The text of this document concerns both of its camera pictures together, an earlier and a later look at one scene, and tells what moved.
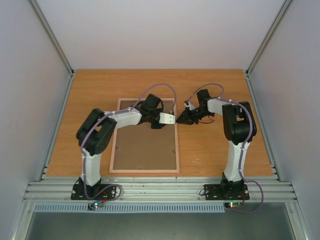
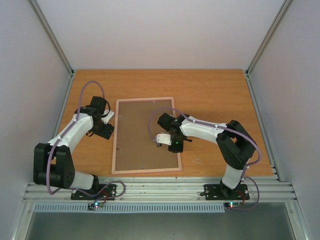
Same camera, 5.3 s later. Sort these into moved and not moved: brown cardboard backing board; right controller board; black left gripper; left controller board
Moved: black left gripper
Not moved: right controller board; brown cardboard backing board; left controller board
